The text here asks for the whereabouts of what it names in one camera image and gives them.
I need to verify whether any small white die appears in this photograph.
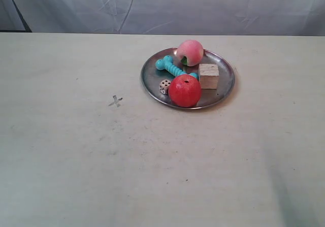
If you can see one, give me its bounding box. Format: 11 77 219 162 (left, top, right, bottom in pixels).
159 79 171 94

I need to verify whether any red toy apple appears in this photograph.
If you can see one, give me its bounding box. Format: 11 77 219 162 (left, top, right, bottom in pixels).
168 74 202 108

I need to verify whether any round metal plate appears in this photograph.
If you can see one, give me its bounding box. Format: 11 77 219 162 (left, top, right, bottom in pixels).
141 47 236 110

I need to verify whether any turquoise rubber bone toy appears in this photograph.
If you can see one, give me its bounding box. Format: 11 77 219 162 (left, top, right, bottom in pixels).
155 55 187 77

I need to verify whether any wooden cube block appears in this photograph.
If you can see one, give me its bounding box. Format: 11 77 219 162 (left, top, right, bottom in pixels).
198 63 219 89

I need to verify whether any pink toy peach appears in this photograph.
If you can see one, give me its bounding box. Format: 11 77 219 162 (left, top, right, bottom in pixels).
176 40 204 67

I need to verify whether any white backdrop cloth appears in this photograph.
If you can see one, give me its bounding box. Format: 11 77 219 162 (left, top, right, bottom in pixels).
1 0 324 36

